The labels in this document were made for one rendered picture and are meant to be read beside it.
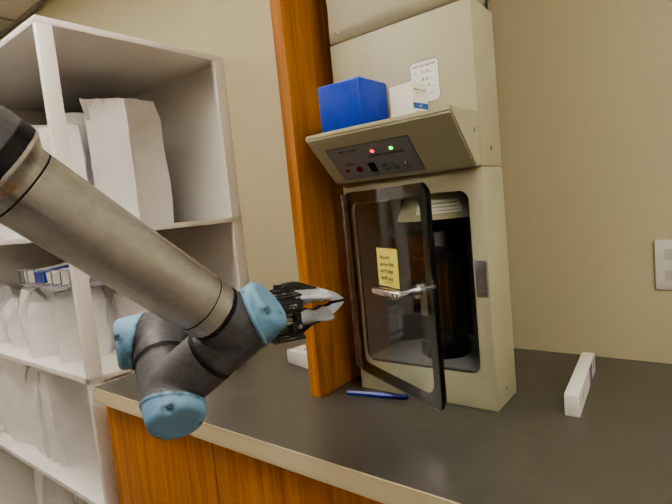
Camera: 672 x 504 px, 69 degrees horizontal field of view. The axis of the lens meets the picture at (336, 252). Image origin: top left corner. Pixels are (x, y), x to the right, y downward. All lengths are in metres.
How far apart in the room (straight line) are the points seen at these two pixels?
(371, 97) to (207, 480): 0.90
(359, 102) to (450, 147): 0.19
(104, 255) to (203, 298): 0.12
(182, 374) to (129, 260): 0.18
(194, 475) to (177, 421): 0.63
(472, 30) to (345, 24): 0.29
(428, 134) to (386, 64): 0.22
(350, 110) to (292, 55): 0.23
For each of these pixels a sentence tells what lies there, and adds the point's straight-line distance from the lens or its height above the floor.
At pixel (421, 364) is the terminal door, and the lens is 0.92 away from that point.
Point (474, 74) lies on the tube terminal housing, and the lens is 0.97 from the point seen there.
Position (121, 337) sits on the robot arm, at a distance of 0.73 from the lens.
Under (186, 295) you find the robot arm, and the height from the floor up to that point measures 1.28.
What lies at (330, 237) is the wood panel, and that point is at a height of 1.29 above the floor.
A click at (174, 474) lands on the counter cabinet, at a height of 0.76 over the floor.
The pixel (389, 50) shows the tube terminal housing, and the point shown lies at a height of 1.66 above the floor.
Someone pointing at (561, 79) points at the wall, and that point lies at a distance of 1.37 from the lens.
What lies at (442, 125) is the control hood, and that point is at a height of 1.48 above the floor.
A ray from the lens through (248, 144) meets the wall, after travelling 1.94.
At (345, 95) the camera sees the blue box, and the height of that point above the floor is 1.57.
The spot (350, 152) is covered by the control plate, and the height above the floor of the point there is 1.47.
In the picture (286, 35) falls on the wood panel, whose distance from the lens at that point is 1.13.
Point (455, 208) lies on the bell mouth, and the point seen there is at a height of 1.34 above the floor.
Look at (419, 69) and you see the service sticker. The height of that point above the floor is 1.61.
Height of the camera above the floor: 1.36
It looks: 5 degrees down
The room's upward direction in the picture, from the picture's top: 6 degrees counter-clockwise
